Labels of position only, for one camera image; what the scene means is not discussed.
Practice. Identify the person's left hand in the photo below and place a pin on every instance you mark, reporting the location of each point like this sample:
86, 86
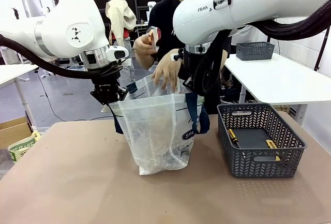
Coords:
168, 71

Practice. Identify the green white printed sack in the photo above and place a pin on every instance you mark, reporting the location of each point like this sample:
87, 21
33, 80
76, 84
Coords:
23, 147

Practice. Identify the yellow black small tool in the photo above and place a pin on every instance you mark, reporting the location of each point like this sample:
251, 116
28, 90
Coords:
272, 147

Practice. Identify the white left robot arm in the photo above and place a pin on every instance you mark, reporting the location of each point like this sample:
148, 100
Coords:
77, 17

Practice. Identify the small red white packet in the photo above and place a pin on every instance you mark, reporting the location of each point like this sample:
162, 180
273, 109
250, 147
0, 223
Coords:
156, 37

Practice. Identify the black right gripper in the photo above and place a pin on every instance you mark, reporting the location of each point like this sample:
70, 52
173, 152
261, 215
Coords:
190, 66

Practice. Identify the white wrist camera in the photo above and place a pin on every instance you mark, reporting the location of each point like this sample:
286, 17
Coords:
177, 56
116, 52

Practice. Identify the yellow black utility knife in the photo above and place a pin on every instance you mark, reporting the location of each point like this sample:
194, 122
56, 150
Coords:
233, 136

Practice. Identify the grey plastic woven basket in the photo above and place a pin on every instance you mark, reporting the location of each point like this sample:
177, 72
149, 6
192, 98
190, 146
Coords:
261, 167
254, 52

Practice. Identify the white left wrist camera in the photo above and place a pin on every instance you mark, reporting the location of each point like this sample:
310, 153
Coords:
116, 52

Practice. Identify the black tripod stand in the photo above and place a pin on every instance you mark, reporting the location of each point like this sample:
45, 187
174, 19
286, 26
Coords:
322, 50
15, 13

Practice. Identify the white side table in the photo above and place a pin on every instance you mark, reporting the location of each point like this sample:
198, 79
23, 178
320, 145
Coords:
279, 79

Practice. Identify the white height-adjustable desk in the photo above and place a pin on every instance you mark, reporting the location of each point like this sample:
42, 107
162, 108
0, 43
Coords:
13, 72

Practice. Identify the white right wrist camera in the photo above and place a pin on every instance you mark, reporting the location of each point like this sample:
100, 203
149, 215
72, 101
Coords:
177, 56

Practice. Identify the brown cardboard box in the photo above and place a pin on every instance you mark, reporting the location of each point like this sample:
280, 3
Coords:
13, 133

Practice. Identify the mannequin with cream jacket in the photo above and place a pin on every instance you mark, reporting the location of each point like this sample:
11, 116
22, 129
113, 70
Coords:
120, 14

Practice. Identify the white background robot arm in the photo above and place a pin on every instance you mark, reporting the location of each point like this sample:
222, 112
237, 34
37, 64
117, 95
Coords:
151, 6

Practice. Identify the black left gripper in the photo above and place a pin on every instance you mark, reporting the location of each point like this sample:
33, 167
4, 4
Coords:
106, 92

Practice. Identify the person in black shirt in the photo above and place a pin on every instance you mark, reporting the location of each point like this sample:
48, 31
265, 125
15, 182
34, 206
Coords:
165, 14

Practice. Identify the person's right hand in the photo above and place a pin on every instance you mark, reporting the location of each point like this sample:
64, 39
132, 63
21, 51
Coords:
143, 45

